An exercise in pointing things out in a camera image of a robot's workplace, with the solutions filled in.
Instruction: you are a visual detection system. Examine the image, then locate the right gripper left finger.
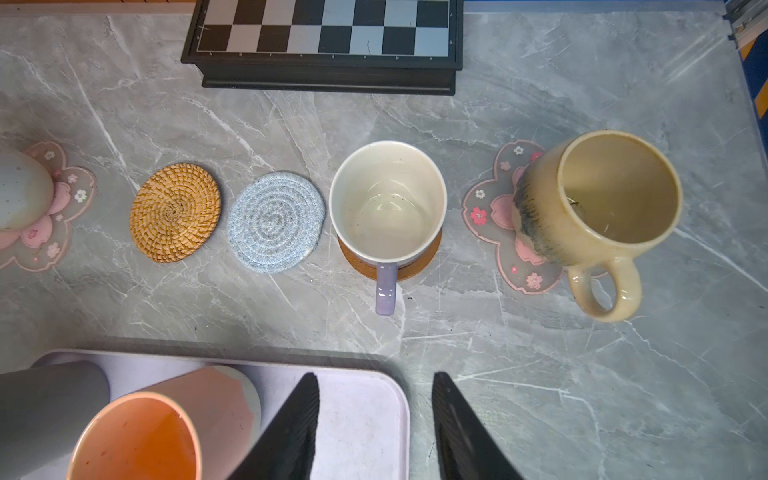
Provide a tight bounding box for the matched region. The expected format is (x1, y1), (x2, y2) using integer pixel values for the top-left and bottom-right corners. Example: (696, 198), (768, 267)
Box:
(229, 373), (320, 479)

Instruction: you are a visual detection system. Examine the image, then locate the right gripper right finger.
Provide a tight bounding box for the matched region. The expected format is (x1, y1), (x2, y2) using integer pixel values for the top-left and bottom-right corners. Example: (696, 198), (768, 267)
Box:
(432, 372), (523, 480)

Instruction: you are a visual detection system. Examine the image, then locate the orange mug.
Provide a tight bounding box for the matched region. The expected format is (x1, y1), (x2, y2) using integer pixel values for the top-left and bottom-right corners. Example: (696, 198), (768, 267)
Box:
(67, 366), (262, 479)

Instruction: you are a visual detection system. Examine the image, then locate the brown wooden round coaster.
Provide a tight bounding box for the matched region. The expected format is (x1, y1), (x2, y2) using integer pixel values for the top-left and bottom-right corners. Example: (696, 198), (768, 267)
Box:
(338, 230), (443, 280)

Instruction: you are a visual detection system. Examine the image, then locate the grey woven round coaster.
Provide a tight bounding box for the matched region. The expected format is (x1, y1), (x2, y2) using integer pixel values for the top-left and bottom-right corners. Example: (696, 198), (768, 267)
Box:
(227, 171), (326, 274)

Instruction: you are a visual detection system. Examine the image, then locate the pink flower coaster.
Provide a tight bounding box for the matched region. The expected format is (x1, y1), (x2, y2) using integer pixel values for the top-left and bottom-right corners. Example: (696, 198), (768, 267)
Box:
(462, 140), (564, 295)
(1, 141), (97, 272)

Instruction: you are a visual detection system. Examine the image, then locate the grey mug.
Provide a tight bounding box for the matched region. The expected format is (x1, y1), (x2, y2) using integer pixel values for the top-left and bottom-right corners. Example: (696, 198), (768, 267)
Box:
(1, 361), (110, 479)

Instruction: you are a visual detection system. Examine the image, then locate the yellow rattan round coaster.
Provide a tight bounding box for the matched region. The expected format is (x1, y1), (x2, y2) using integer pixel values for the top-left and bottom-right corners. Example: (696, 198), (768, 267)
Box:
(129, 163), (221, 263)

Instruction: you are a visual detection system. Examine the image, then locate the lavender mug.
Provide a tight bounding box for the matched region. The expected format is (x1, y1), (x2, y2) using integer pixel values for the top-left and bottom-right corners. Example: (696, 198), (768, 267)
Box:
(329, 140), (447, 316)

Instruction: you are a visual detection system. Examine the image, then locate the yellow mug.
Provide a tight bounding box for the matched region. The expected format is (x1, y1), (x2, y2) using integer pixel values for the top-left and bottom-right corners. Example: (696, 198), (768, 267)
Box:
(511, 130), (683, 322)

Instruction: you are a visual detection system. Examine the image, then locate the white mug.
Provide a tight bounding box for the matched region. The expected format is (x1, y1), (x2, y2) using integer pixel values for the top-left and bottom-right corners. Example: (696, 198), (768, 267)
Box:
(0, 147), (54, 231)

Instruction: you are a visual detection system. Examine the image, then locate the lavender silicone tray mat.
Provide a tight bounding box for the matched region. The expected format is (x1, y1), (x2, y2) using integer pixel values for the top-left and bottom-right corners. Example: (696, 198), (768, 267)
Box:
(34, 349), (410, 479)

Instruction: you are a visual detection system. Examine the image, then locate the black white chessboard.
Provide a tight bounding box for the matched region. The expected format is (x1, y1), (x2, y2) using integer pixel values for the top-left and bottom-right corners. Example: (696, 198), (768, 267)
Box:
(181, 0), (464, 96)

